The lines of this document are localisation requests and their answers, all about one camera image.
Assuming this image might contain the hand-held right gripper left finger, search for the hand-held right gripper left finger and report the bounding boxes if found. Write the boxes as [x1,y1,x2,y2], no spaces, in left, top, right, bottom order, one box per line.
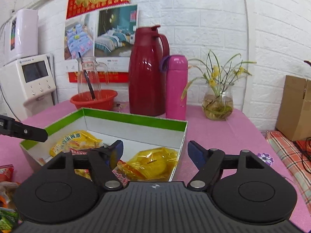
[46,140,124,191]

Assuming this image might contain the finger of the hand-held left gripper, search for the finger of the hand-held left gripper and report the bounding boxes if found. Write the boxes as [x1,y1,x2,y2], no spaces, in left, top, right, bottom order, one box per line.
[0,115,48,143]

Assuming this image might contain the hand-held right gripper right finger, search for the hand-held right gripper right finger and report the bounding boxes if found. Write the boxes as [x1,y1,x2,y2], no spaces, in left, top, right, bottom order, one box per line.
[188,140,267,192]

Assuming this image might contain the green and white cardboard box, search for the green and white cardboard box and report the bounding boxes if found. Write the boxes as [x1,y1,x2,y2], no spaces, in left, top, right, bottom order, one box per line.
[19,107,189,183]

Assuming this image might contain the translucent yellow snack packet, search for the translucent yellow snack packet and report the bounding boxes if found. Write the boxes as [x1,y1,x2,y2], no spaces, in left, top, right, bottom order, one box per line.
[117,147,179,182]

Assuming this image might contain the yellow printed snack packet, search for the yellow printed snack packet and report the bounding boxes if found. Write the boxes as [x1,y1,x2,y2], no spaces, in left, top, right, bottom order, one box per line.
[50,130,104,157]

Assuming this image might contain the large red snack packet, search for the large red snack packet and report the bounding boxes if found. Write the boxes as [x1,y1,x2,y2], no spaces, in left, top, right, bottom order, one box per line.
[0,165,14,183]

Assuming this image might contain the clear orange snack packet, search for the clear orange snack packet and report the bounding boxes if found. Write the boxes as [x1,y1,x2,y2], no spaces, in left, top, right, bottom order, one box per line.
[0,182,19,208]

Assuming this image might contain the green snack packet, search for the green snack packet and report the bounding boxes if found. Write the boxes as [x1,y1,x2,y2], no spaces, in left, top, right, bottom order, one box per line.
[0,207,22,232]

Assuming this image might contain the pink flowered tablecloth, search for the pink flowered tablecloth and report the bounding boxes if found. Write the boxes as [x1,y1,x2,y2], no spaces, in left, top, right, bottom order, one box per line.
[0,99,311,233]

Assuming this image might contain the white dispenser with screen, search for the white dispenser with screen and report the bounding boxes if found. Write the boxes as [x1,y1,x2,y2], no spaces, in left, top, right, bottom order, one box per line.
[0,53,58,122]

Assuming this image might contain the red plastic basin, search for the red plastic basin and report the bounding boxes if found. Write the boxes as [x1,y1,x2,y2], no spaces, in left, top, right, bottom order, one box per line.
[70,90,118,111]

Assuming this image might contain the glass vase with plant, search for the glass vase with plant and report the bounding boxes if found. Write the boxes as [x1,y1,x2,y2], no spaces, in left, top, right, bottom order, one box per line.
[181,50,257,121]

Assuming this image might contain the pink thermos bottle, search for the pink thermos bottle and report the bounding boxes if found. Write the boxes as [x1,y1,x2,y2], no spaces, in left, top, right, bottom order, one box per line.
[159,54,189,121]

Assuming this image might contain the glass pitcher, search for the glass pitcher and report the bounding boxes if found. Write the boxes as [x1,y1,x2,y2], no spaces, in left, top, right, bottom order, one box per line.
[77,56,109,100]

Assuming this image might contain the black stirring stick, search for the black stirring stick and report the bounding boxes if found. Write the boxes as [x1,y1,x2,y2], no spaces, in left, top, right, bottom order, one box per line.
[78,52,96,100]

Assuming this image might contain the dark red thermos jug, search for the dark red thermos jug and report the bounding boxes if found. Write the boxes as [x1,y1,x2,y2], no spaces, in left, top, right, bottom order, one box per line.
[128,25,170,117]

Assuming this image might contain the plaid cloth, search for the plaid cloth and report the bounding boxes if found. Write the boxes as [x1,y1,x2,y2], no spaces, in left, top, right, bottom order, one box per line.
[265,130,311,222]

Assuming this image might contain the white water purifier unit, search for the white water purifier unit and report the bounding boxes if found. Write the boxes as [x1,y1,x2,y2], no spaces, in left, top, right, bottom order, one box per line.
[3,8,39,66]

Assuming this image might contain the large brown cardboard box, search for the large brown cardboard box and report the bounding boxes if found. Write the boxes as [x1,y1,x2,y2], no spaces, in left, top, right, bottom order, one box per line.
[275,75,311,142]

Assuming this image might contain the red paper wall strip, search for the red paper wall strip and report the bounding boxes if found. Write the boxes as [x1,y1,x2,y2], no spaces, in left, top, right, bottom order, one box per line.
[68,71,129,83]

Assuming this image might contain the black cables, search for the black cables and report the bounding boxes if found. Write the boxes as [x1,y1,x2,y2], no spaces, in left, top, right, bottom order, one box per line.
[294,137,311,173]

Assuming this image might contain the bedding wall poster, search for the bedding wall poster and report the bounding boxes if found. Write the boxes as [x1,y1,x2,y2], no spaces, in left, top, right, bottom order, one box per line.
[64,4,139,74]

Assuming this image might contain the white wall pipe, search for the white wall pipe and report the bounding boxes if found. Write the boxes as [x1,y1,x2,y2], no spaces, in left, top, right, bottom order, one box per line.
[240,0,251,110]

